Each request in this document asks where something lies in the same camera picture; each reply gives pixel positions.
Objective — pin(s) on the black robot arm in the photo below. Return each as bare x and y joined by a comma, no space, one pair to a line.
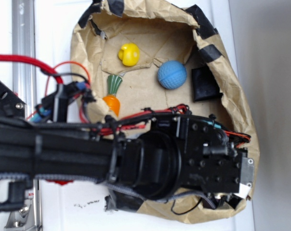
157,155

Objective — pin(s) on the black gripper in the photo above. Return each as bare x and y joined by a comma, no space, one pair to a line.
214,160

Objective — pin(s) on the metal corner bracket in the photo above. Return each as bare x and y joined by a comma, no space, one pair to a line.
22,220

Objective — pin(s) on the orange plastic toy carrot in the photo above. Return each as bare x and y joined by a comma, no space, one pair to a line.
113,84

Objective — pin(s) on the yellow toy duck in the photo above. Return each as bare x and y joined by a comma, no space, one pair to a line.
129,54

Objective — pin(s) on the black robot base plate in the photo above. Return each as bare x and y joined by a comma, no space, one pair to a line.
11,106

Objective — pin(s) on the brown paper bag tray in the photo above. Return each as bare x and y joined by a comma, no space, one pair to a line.
163,32

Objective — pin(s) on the blue dimpled ball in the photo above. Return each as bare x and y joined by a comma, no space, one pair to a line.
172,75

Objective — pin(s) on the aluminium extrusion rail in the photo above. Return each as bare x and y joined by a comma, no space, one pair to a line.
24,84

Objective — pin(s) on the black square pad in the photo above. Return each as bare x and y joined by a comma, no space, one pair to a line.
205,86

